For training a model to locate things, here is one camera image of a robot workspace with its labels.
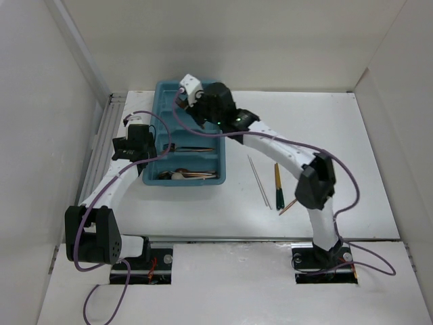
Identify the white plastic spoon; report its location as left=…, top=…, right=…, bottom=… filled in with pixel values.
left=171, top=172, right=198, bottom=180

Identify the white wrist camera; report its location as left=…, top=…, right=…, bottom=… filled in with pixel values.
left=123, top=113, right=144, bottom=128
left=179, top=74, right=203, bottom=106

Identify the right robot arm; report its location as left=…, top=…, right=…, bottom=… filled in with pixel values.
left=177, top=78, right=342, bottom=269

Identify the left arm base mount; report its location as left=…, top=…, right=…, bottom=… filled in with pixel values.
left=120, top=235, right=174, bottom=285

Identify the copper fork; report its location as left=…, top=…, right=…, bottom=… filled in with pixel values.
left=175, top=98, right=189, bottom=110
left=162, top=144, right=214, bottom=152

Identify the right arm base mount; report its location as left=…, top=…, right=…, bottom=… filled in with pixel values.
left=292, top=246, right=358, bottom=284

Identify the gold green-handled chopstick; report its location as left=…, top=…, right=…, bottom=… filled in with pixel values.
left=274, top=163, right=281, bottom=211
left=275, top=163, right=286, bottom=208

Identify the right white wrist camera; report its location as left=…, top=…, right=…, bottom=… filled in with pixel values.
left=179, top=74, right=203, bottom=106

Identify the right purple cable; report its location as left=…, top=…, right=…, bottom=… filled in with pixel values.
left=173, top=86, right=396, bottom=276

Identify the aluminium frame rail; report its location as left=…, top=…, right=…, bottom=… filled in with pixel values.
left=72, top=93, right=127, bottom=206

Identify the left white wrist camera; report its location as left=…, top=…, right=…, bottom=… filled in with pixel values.
left=123, top=113, right=144, bottom=128

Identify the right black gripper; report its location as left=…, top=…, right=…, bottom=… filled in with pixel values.
left=185, top=89, right=223, bottom=125

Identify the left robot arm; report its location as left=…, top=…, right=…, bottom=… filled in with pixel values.
left=65, top=124, right=156, bottom=269

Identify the dark wooden spoon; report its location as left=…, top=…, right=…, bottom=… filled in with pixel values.
left=175, top=168, right=217, bottom=174

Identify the silver metal chopstick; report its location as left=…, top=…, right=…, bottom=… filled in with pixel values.
left=247, top=155, right=272, bottom=209
left=249, top=155, right=273, bottom=211

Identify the blue plastic cutlery tray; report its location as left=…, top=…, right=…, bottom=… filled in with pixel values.
left=143, top=81, right=226, bottom=187

